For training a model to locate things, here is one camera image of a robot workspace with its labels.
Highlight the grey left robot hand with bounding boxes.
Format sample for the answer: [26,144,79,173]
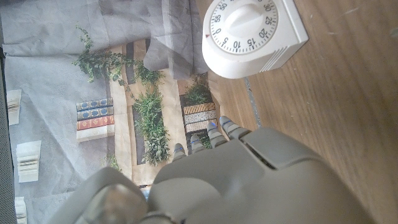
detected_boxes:
[46,116,377,224]

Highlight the white kitchen timer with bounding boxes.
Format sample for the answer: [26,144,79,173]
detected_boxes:
[201,0,310,80]

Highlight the printed fabric backdrop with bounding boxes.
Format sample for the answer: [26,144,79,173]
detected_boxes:
[0,0,225,224]

